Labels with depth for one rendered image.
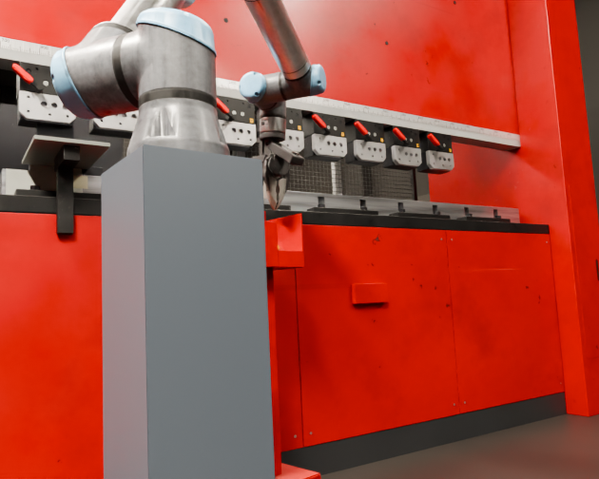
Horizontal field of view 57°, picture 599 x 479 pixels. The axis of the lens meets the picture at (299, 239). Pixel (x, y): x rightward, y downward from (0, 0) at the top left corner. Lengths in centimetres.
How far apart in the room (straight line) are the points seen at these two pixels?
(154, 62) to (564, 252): 231
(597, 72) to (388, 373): 339
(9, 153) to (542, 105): 235
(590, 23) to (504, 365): 319
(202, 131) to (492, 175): 244
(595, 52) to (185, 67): 434
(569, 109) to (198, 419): 257
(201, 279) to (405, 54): 198
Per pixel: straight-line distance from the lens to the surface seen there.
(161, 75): 85
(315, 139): 214
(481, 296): 247
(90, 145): 155
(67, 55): 97
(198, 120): 82
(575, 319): 284
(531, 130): 301
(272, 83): 149
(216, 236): 76
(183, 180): 76
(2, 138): 232
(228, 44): 209
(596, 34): 502
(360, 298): 199
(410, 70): 258
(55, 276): 160
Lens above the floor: 56
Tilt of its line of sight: 6 degrees up
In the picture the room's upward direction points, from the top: 3 degrees counter-clockwise
